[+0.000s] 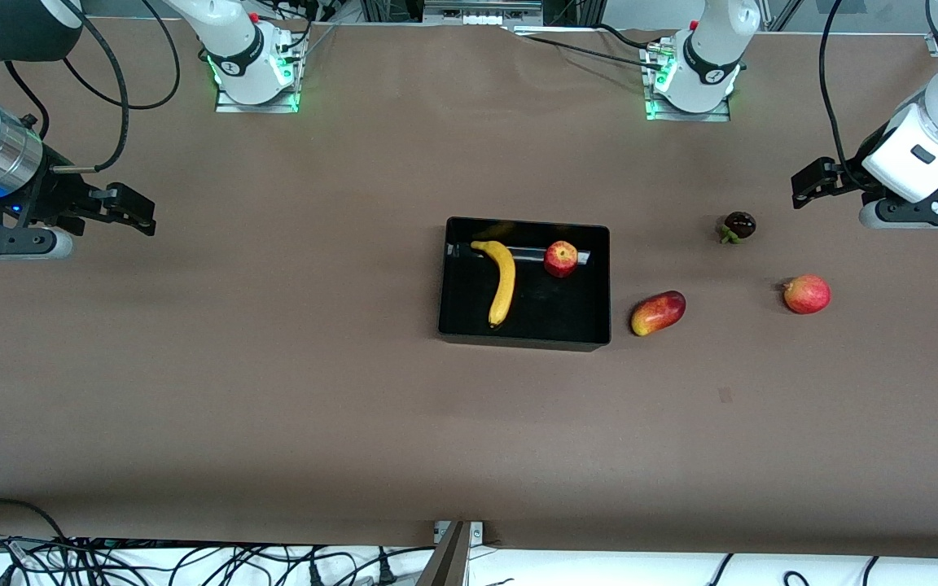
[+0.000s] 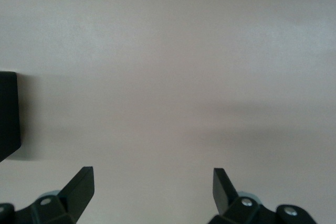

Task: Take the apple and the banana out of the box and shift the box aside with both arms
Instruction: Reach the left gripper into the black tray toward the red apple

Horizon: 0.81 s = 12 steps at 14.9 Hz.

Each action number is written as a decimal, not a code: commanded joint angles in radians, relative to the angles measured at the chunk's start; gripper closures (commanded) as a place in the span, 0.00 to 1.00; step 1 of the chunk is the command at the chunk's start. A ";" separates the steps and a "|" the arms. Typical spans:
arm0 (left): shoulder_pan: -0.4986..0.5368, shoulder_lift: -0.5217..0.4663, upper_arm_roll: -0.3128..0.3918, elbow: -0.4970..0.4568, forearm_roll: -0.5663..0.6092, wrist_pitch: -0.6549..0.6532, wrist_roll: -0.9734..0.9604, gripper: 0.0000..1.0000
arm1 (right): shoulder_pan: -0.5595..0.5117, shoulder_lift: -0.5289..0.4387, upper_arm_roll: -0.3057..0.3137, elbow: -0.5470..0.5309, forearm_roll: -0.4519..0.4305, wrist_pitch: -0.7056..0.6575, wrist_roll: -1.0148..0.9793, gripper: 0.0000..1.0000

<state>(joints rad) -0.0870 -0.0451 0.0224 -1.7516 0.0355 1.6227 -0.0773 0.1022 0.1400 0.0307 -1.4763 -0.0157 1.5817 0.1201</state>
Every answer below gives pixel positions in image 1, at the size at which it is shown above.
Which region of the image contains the small red apple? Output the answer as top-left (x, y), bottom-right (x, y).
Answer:
top-left (544, 240), bottom-right (579, 279)

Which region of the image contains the black plastic box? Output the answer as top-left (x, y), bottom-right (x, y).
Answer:
top-left (437, 216), bottom-right (611, 352)

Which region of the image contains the yellow banana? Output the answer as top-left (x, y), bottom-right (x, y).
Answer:
top-left (470, 239), bottom-right (516, 330)

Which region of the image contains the dark purple mangosteen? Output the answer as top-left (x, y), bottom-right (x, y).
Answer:
top-left (719, 211), bottom-right (757, 245)

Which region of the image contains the large red apple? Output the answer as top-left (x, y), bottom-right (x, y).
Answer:
top-left (782, 274), bottom-right (831, 315)

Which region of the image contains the red yellow mango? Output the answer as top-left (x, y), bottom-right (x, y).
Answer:
top-left (630, 291), bottom-right (686, 337)

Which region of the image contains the brown table cover sheet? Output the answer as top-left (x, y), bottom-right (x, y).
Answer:
top-left (0, 16), bottom-right (938, 558)

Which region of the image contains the dark slanted bar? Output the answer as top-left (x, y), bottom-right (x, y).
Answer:
top-left (416, 523), bottom-right (471, 586)

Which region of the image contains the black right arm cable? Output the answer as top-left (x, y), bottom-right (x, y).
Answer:
top-left (5, 0), bottom-right (182, 173)

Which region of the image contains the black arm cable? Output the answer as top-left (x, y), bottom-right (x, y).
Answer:
top-left (818, 0), bottom-right (877, 193)
top-left (5, 0), bottom-right (182, 173)

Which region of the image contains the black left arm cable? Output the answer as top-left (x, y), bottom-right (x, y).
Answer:
top-left (818, 0), bottom-right (877, 193)

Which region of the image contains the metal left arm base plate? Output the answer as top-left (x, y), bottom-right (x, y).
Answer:
top-left (644, 45), bottom-right (732, 123)

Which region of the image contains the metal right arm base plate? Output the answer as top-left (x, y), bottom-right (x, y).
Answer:
top-left (215, 33), bottom-right (301, 113)

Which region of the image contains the black cable across table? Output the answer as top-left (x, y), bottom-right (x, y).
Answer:
top-left (522, 23), bottom-right (665, 70)

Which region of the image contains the black cable bundle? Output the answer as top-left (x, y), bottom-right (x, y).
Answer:
top-left (0, 533), bottom-right (437, 586)

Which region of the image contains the aluminium frame rack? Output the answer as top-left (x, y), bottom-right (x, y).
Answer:
top-left (355, 0), bottom-right (600, 33)

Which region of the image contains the metal corner bracket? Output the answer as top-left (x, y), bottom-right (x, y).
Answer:
top-left (435, 521), bottom-right (484, 546)

